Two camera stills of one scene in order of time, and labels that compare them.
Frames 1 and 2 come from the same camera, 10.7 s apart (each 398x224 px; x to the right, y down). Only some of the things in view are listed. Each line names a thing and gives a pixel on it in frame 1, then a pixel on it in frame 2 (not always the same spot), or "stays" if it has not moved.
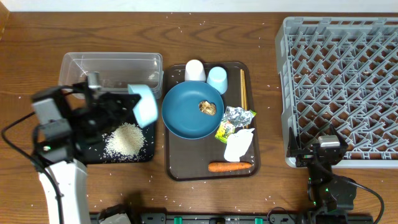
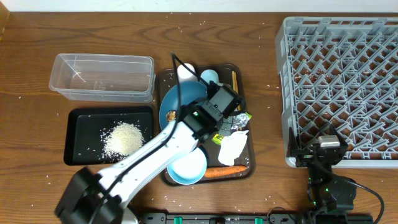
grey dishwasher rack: x=343 y=71 stays
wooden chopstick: x=242 y=87 to x=234 y=85
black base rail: x=323 y=217 stays
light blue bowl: x=145 y=111 to x=189 y=168
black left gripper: x=110 y=104 to x=227 y=127
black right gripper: x=293 y=147 stays
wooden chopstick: x=244 y=94 to x=236 y=86
